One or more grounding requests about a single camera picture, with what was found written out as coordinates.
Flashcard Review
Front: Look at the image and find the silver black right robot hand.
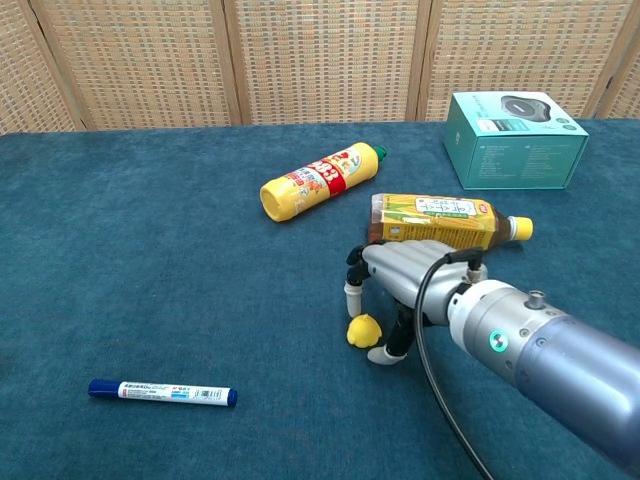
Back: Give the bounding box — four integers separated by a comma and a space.
343, 239, 472, 366

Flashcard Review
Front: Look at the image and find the tea bottle yellow label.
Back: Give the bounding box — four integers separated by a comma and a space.
367, 193, 534, 251

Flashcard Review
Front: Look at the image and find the yellow squeeze bottle green cap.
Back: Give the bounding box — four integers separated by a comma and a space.
259, 141, 390, 223

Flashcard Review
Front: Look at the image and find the teal product box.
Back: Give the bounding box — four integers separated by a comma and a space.
442, 91, 590, 191

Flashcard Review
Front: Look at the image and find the woven folding screen panel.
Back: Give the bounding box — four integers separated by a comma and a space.
0, 0, 87, 136
597, 0, 640, 120
29, 0, 244, 132
222, 0, 432, 126
417, 0, 632, 123

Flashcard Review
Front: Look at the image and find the blue table carpet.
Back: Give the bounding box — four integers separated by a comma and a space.
0, 118, 640, 480

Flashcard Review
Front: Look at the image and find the blue whiteboard marker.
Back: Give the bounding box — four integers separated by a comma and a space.
87, 378, 239, 408

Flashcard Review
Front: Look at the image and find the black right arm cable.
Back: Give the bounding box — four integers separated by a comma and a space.
413, 248, 496, 480

